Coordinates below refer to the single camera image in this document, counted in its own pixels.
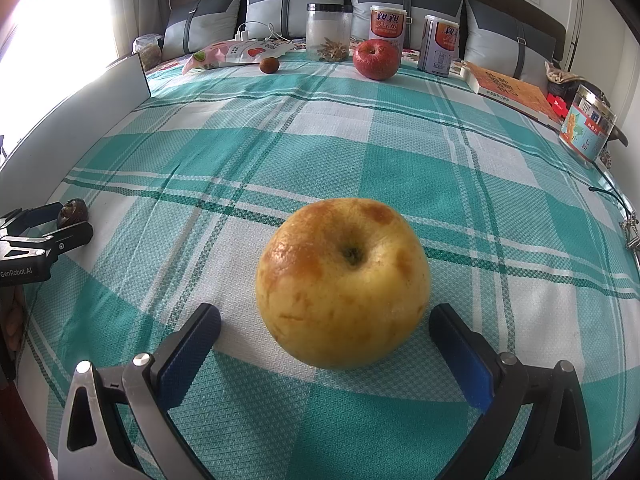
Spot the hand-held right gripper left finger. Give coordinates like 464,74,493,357
57,302,222,480

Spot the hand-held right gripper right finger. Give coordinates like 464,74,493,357
428,303,593,480

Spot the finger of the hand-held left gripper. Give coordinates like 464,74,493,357
0,201,63,236
0,222,95,261

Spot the dark brown wrinkled fruit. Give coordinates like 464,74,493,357
56,199,90,228

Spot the white cardboard box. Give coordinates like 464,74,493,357
0,52,152,171

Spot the yellow apple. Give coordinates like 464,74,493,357
255,198,432,372

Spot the person's left hand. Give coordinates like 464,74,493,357
0,287,28,361

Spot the clear bag of nuts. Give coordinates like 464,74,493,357
132,34,165,68

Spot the teal checked blanket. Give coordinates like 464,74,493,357
0,47,640,480

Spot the white curtain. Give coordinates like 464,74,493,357
105,0,173,61

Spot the pink snack bag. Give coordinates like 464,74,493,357
181,40,296,75

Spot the colourful label tin jar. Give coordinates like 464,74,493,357
559,84,617,163

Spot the red box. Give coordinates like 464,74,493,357
545,92,571,121

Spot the orange book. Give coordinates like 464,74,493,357
460,60,563,128

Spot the red apple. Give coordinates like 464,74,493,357
352,38,401,81

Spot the red and silver can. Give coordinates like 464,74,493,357
417,14,461,78
369,5,407,53

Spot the clear plastic jar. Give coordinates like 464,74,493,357
306,3,354,63

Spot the black cable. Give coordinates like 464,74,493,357
589,186,640,261

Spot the white charger with cable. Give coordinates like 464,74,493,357
232,21,296,43

